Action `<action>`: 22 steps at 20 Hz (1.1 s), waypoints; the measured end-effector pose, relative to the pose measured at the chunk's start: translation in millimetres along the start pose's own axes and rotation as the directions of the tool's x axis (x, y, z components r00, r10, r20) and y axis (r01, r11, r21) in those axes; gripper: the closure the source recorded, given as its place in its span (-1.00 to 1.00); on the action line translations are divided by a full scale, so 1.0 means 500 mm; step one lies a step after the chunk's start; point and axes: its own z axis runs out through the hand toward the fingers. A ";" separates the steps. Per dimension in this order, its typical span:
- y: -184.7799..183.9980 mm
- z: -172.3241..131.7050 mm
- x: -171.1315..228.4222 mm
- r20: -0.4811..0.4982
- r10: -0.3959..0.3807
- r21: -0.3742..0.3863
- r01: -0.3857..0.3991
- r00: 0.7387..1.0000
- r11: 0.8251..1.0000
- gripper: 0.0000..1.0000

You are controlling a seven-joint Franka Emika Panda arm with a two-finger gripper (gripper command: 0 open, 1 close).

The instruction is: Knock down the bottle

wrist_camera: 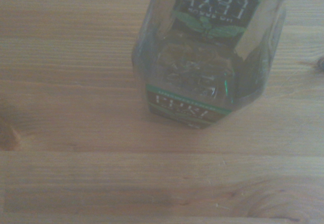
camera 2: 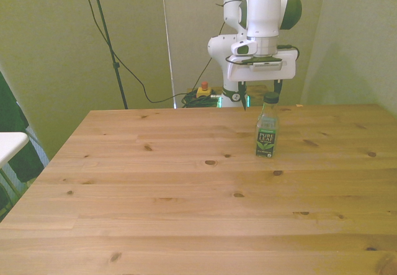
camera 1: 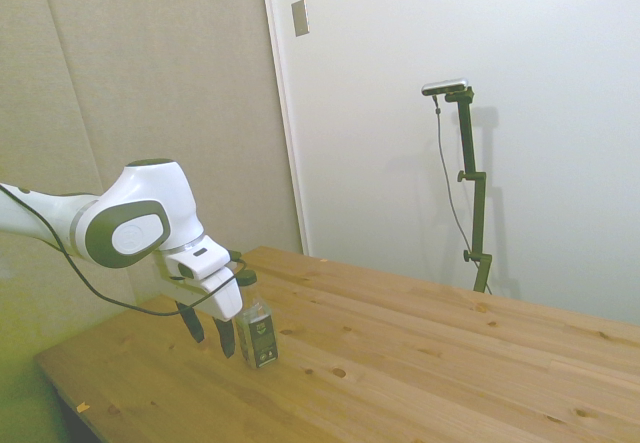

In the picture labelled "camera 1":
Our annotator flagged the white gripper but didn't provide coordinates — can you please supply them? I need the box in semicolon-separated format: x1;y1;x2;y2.
152;251;244;360

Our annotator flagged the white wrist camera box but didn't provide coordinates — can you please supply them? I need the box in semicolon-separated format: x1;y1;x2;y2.
163;241;234;281

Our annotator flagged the grey wall plate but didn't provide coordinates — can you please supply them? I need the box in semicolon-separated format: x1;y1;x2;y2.
290;0;312;38

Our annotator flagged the clear bottle with dark label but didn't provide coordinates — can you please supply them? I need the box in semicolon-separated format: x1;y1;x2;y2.
233;269;278;370

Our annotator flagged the silver exterior camera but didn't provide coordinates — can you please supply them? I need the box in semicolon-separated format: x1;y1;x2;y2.
421;77;470;97

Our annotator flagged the black camera stand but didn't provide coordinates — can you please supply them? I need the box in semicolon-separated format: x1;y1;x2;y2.
444;86;494;294

